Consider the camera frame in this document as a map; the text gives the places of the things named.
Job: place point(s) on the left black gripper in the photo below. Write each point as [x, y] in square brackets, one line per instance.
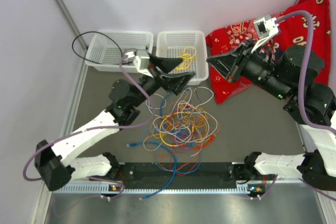
[175, 83]

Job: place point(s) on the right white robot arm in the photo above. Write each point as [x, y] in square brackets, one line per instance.
[308, 103]

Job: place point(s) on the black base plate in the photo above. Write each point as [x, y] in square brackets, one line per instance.
[131, 172]

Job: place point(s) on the white slotted cable duct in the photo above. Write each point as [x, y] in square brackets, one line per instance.
[104, 188]

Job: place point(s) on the left white plastic basket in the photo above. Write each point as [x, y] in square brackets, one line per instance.
[106, 50]

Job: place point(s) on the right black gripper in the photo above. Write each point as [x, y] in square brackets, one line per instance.
[232, 66]

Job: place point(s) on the white plastic basket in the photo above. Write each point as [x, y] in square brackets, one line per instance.
[176, 44]
[106, 50]

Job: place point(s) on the right white plastic basket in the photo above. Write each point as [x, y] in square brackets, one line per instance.
[176, 44]

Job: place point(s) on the red patterned pillow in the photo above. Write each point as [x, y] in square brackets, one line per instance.
[292, 31]

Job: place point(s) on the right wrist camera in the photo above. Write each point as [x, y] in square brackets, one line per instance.
[266, 29]

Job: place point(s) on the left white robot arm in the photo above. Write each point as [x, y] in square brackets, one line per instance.
[59, 162]

